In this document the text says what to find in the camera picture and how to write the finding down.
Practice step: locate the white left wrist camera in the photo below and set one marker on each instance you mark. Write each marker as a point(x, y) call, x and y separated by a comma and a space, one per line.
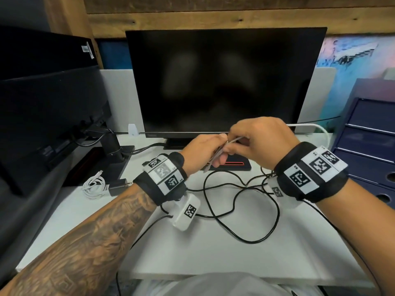
point(186, 214)

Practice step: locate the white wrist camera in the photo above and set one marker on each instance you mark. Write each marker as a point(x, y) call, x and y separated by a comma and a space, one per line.
point(277, 192)
point(186, 214)

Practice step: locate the person's left hand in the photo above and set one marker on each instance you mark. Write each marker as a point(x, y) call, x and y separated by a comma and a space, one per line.
point(197, 154)

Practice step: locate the person's right hand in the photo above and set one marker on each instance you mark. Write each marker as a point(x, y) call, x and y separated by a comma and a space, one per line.
point(265, 141)

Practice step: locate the person's left forearm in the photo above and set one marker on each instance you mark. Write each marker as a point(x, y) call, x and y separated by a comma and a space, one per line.
point(77, 246)

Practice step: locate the black charger plug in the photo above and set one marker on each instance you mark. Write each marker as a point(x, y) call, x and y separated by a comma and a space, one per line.
point(118, 188)

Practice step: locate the black monitor arm base plate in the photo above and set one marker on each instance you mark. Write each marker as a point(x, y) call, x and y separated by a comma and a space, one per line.
point(89, 169)

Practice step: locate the white partition panel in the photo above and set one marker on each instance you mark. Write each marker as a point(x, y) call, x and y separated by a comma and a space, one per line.
point(123, 101)
point(318, 98)

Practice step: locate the person's white shirt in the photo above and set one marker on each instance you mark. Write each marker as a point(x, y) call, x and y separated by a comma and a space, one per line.
point(228, 285)

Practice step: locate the white background table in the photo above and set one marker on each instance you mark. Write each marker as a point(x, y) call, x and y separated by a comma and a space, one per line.
point(389, 73)

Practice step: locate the black computer monitor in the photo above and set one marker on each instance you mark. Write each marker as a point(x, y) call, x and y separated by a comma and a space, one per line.
point(225, 80)

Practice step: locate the person's right forearm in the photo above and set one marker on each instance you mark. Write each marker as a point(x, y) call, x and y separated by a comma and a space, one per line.
point(364, 231)

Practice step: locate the black panel with white sticker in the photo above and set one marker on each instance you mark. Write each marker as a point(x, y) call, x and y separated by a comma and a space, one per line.
point(40, 55)

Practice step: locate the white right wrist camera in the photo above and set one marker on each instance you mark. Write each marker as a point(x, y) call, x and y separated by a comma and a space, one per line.
point(277, 192)

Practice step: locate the navy blue drawer unit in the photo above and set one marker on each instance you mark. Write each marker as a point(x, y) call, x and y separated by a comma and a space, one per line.
point(367, 151)

